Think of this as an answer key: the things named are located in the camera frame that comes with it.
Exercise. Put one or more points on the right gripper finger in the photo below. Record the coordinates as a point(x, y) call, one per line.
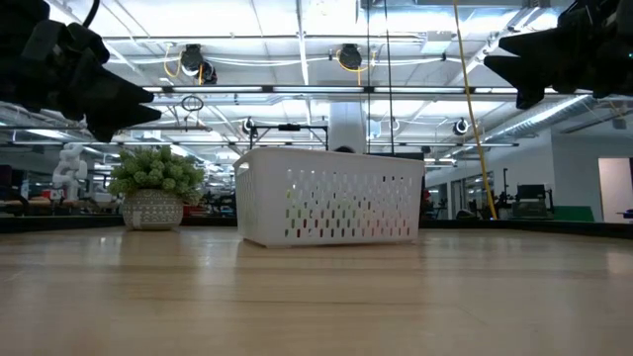
point(534, 43)
point(539, 74)

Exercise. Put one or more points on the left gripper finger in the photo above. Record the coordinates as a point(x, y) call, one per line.
point(109, 86)
point(118, 117)

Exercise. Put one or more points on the white perforated plastic basket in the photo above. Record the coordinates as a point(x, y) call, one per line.
point(277, 188)

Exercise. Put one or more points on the green succulent potted plant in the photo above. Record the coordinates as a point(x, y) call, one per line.
point(158, 173)

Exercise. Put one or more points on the white robot figure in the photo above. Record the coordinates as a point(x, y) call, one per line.
point(69, 168)

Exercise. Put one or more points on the small black ceiling reel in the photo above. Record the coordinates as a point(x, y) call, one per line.
point(248, 126)
point(461, 126)

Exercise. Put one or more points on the black machine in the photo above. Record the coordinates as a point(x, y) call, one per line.
point(531, 193)

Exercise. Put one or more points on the green pad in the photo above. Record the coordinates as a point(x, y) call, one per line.
point(573, 213)

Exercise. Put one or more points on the white building column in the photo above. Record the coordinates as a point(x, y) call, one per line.
point(347, 123)

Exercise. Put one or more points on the person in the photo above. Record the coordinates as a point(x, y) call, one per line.
point(344, 149)

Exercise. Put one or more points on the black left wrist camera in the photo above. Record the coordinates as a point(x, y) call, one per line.
point(64, 42)

